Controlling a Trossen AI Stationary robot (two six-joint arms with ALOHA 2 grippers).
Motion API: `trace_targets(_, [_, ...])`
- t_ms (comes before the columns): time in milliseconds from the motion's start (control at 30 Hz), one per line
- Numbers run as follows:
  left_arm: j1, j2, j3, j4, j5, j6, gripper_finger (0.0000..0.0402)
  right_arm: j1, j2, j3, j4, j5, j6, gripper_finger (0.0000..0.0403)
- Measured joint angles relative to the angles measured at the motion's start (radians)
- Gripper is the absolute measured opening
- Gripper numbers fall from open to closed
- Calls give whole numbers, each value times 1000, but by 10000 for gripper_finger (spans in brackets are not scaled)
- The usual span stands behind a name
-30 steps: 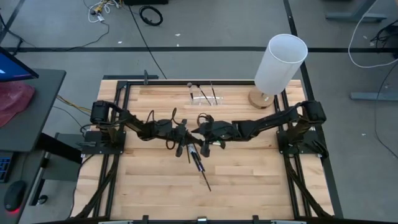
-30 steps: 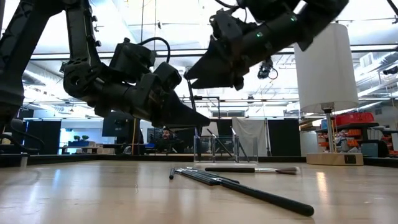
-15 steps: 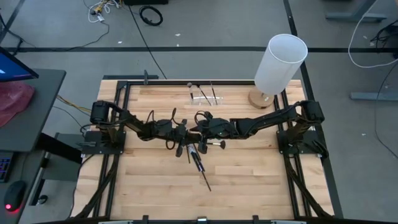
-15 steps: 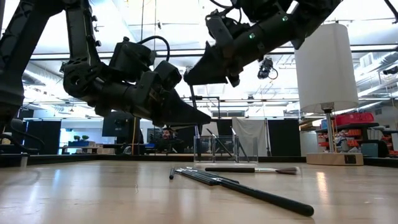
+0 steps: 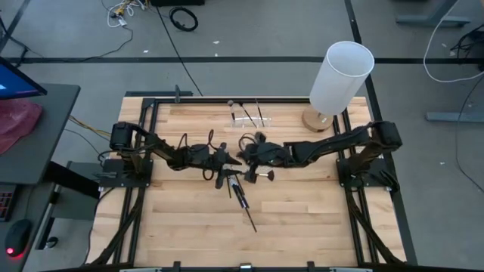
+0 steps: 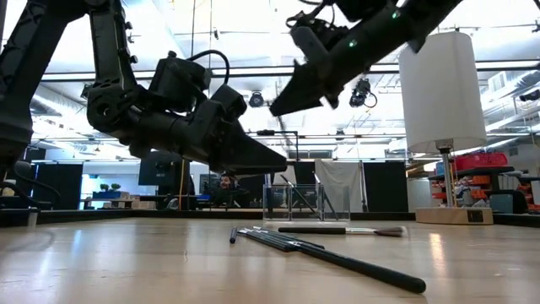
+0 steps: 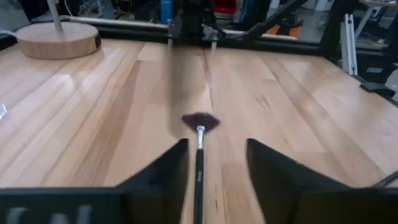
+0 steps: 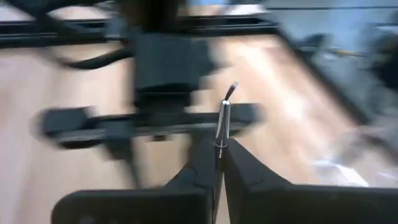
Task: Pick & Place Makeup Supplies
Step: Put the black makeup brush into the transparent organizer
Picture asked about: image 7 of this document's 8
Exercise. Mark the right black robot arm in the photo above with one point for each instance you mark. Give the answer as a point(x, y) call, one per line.
point(192, 18)

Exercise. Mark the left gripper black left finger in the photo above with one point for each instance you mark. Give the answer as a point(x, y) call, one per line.
point(158, 193)

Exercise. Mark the red storage bin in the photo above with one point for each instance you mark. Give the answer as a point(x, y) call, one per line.
point(225, 6)

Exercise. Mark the silver aluminium bracket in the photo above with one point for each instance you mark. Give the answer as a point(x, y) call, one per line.
point(348, 46)

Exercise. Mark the black aluminium rig frame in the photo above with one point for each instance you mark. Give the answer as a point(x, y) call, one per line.
point(280, 46)

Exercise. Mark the blue cylinder container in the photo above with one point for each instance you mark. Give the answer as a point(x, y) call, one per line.
point(166, 11)

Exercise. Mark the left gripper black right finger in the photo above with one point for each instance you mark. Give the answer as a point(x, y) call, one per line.
point(289, 193)

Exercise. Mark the table lamp white shade wooden base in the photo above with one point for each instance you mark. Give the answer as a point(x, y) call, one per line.
point(59, 40)

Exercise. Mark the black flat mount plate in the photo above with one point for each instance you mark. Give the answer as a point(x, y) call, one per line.
point(376, 88)

